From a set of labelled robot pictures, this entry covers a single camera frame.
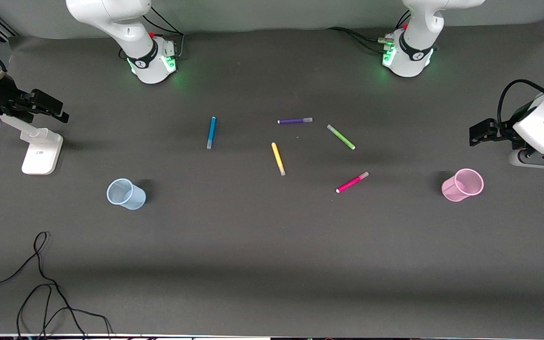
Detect pink marker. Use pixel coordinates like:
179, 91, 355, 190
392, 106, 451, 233
336, 171, 369, 194

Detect white desk stand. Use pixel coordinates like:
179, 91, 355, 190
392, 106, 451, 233
0, 106, 64, 176

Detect translucent pink plastic cup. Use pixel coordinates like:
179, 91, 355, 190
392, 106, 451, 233
442, 169, 484, 203

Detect translucent blue plastic cup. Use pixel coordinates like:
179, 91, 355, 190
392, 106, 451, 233
107, 178, 146, 211

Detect green marker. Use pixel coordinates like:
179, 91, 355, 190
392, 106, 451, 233
327, 124, 356, 150

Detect yellow marker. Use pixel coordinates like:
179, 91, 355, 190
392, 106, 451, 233
271, 142, 286, 177

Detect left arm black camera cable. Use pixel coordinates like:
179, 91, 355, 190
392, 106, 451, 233
497, 79, 544, 127

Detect thin black loose cable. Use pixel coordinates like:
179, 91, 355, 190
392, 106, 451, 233
0, 231, 112, 339

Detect right arm base black cables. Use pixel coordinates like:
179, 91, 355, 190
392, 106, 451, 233
142, 7, 186, 60

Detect arm base black cables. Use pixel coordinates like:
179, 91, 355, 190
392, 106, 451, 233
142, 7, 186, 60
326, 9, 412, 55

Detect left arm base black cables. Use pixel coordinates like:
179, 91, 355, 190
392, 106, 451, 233
326, 9, 412, 55

